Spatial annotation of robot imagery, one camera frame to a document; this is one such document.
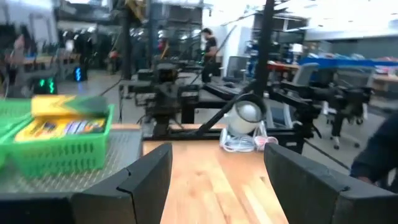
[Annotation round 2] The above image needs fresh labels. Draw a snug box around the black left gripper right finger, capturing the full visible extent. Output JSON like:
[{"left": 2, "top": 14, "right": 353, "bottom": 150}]
[{"left": 263, "top": 142, "right": 398, "bottom": 224}]

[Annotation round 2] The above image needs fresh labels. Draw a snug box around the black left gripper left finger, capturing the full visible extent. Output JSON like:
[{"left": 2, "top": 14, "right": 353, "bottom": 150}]
[{"left": 0, "top": 142, "right": 174, "bottom": 224}]

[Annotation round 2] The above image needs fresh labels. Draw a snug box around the large crayon box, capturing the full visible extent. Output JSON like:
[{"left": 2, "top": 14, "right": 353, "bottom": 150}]
[{"left": 14, "top": 117, "right": 106, "bottom": 142}]

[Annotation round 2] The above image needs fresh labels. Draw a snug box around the grey office chair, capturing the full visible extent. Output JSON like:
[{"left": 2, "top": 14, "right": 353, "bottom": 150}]
[{"left": 266, "top": 62, "right": 322, "bottom": 129}]

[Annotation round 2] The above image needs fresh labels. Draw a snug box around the person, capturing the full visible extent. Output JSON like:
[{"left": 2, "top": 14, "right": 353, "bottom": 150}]
[
  {"left": 200, "top": 27, "right": 219, "bottom": 84},
  {"left": 349, "top": 111, "right": 398, "bottom": 191}
]

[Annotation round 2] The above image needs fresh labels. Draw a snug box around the grey metal box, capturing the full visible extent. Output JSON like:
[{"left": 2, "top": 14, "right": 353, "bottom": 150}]
[{"left": 0, "top": 128, "right": 144, "bottom": 194}]

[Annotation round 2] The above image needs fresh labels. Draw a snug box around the computer with blue lights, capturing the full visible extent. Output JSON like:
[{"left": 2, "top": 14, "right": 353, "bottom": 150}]
[{"left": 72, "top": 64, "right": 89, "bottom": 83}]

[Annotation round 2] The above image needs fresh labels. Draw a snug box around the computer with green lights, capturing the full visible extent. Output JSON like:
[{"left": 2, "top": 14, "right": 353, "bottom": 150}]
[{"left": 32, "top": 74, "right": 58, "bottom": 96}]

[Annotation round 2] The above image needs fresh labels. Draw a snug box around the white cable bundle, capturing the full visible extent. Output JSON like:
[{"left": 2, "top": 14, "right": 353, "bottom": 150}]
[{"left": 218, "top": 121, "right": 279, "bottom": 154}]

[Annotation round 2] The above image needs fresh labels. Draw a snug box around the black aluminium rig frame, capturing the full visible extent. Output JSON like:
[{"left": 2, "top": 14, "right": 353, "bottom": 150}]
[{"left": 141, "top": 0, "right": 309, "bottom": 147}]

